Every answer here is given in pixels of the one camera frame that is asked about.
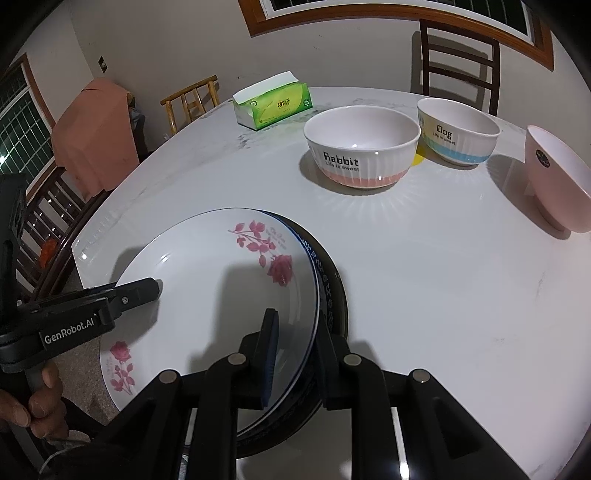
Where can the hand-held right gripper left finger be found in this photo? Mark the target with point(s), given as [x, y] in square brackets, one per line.
[269, 360]

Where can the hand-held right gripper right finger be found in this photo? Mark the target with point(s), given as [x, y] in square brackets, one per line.
[325, 369]

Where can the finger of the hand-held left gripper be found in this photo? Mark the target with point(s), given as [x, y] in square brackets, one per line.
[138, 290]

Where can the white plate pink flowers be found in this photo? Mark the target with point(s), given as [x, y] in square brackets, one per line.
[198, 277]

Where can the large blue patterned plate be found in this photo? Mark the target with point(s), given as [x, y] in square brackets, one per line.
[334, 286]

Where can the white ribbed bowl pink band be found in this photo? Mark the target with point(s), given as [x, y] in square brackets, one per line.
[364, 161]

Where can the white ribbed bowl blue band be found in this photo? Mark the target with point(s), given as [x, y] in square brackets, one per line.
[461, 138]

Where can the large pink bowl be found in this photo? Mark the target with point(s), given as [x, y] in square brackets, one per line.
[558, 184]

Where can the person's left hand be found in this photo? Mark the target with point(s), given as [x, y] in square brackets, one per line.
[46, 406]

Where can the dark wooden curved chair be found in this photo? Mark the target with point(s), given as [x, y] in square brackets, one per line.
[51, 217]

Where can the pink cloth-covered furniture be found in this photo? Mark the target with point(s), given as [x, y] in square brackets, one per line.
[92, 138]

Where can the barred side window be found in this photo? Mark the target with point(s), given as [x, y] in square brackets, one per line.
[18, 138]

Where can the light bamboo chair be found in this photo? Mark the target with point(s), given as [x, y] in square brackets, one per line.
[191, 99]

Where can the round yellow warning sticker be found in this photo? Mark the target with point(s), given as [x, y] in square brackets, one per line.
[417, 160]

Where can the green tissue box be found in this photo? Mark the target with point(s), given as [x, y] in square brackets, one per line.
[277, 108]

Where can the dark wooden slatted chair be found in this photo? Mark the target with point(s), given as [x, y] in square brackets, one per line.
[461, 69]

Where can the wooden framed barred window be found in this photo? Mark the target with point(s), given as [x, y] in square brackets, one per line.
[369, 9]

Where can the dark wall outlet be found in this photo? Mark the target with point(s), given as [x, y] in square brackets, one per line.
[102, 64]

